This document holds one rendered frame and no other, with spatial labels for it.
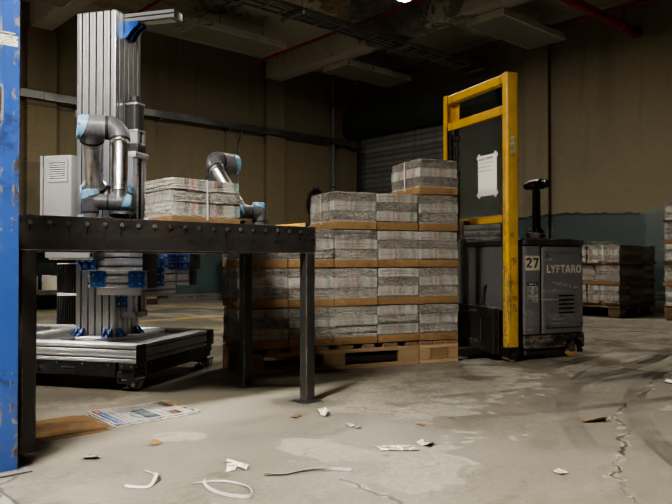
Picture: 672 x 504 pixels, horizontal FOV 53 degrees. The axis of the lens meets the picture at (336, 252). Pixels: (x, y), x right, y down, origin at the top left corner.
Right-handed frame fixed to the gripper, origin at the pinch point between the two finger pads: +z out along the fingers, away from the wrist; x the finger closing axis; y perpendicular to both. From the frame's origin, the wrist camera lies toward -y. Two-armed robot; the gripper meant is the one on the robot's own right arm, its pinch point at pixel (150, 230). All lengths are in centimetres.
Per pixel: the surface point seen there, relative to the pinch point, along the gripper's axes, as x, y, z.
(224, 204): -23.1, 11.3, 28.0
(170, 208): -20.8, 8.1, 0.0
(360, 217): -11, 11, 131
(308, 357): -64, -63, 44
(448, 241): -30, -4, 191
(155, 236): -67, -10, -31
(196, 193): -23.2, 15.7, 12.5
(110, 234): -67, -10, -49
